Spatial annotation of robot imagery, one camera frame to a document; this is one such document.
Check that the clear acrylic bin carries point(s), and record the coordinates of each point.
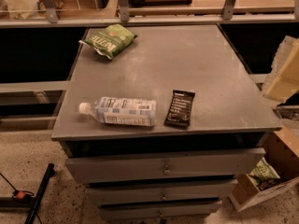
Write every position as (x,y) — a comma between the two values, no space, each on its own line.
(65,9)

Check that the grey drawer cabinet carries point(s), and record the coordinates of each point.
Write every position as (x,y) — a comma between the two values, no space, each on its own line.
(228,110)

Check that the cardboard box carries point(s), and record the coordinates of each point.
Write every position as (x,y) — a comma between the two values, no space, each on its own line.
(282,153)

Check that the black snack bar wrapper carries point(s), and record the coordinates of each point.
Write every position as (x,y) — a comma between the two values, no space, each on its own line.
(180,109)

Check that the blue label plastic bottle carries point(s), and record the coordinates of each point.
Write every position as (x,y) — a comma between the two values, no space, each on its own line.
(121,111)

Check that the green chip bag in box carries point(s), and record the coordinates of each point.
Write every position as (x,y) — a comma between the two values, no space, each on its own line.
(264,176)

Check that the top grey drawer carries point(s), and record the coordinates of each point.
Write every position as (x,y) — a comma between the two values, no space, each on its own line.
(164,165)

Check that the middle grey drawer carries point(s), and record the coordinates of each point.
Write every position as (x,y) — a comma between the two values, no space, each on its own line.
(161,192)

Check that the grey metal shelf rail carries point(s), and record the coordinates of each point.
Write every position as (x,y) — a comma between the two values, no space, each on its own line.
(196,12)

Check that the bottom grey drawer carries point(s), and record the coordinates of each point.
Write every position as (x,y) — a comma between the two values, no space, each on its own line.
(160,210)

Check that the grey drawer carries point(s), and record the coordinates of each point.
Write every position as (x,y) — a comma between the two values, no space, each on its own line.
(164,165)
(161,192)
(160,210)

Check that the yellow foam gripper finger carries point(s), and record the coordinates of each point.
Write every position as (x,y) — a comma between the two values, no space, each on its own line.
(283,80)

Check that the black metal stand leg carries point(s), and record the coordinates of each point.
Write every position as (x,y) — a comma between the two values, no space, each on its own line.
(27,200)

